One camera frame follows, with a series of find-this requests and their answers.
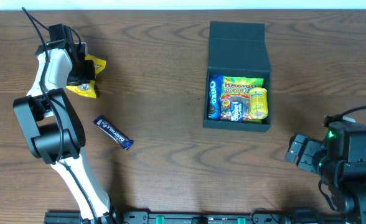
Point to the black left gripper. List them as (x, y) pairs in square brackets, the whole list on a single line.
[(85, 73)]

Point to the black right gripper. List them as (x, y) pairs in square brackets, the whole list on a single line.
[(307, 154)]

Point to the yellow snack bag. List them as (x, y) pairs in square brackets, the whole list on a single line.
[(89, 89)]

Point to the blue Dairy Milk chocolate bar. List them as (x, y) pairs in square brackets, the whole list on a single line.
[(114, 133)]

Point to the yellow Mentos bottle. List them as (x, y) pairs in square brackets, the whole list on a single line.
[(258, 108)]

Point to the small blue candy box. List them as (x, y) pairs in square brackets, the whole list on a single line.
[(236, 112)]

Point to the Haribo worms candy bag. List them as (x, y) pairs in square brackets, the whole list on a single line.
[(236, 89)]

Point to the blue Oreo cookie pack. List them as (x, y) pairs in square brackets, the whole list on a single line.
[(213, 110)]

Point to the dark green box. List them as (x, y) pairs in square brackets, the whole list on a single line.
[(237, 49)]

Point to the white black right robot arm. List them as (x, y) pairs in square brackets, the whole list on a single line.
[(348, 198)]

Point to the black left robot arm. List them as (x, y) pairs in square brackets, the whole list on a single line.
[(51, 127)]

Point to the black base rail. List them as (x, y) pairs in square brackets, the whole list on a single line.
[(256, 217)]

